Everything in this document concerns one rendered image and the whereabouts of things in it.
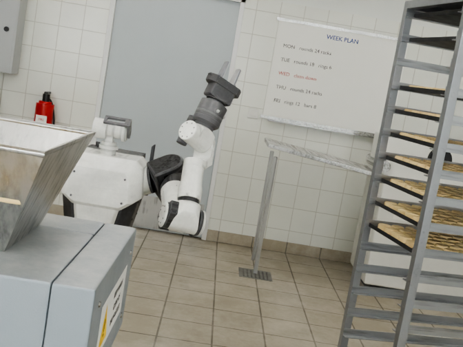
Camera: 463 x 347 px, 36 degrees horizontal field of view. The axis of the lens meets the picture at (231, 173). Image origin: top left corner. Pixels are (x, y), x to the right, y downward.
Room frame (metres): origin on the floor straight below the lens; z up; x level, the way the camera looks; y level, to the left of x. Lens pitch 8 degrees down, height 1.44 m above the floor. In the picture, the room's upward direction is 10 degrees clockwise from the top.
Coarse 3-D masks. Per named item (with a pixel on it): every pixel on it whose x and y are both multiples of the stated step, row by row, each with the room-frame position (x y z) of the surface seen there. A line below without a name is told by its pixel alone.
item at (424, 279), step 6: (420, 276) 2.37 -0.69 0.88; (426, 276) 2.38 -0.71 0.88; (432, 276) 2.38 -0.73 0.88; (438, 276) 2.39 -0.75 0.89; (420, 282) 2.37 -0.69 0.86; (426, 282) 2.38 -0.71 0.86; (432, 282) 2.38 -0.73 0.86; (438, 282) 2.39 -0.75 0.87; (444, 282) 2.39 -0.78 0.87; (450, 282) 2.40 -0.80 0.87; (456, 282) 2.40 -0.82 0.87; (462, 282) 2.41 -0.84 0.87
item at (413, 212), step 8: (392, 208) 2.66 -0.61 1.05; (400, 208) 2.62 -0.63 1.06; (408, 208) 2.67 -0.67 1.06; (416, 208) 2.69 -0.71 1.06; (408, 216) 2.53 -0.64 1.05; (416, 216) 2.49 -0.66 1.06; (432, 216) 2.55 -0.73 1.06; (440, 216) 2.59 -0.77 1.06; (448, 216) 2.63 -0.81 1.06; (456, 216) 2.65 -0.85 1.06; (448, 224) 2.42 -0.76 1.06; (456, 224) 2.45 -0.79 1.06
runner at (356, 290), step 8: (352, 288) 2.77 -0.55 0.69; (360, 288) 2.78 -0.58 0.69; (368, 288) 2.78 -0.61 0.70; (376, 288) 2.79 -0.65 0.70; (384, 288) 2.80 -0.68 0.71; (376, 296) 2.77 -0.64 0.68; (384, 296) 2.78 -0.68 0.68; (392, 296) 2.80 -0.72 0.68; (400, 296) 2.82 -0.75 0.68; (416, 296) 2.83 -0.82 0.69; (424, 296) 2.84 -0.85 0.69; (432, 296) 2.85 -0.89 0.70; (440, 296) 2.86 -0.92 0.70; (448, 296) 2.86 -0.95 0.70; (456, 296) 2.87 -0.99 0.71
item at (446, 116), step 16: (448, 80) 2.36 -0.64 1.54; (448, 96) 2.34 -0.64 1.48; (448, 112) 2.34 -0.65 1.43; (448, 128) 2.34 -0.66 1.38; (432, 160) 2.35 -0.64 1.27; (432, 176) 2.33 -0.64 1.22; (432, 192) 2.34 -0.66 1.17; (432, 208) 2.34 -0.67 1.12; (416, 240) 2.35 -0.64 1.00; (416, 256) 2.33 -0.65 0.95; (416, 272) 2.34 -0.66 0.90; (416, 288) 2.34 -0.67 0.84; (400, 320) 2.34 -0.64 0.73; (400, 336) 2.33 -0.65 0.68
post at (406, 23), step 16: (400, 32) 2.79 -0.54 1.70; (400, 48) 2.77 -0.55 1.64; (384, 112) 2.79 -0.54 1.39; (384, 144) 2.78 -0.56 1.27; (368, 192) 2.80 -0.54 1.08; (368, 208) 2.77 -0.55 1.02; (368, 240) 2.78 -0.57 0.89; (352, 272) 2.80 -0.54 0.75; (352, 304) 2.78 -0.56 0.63; (352, 320) 2.78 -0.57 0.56
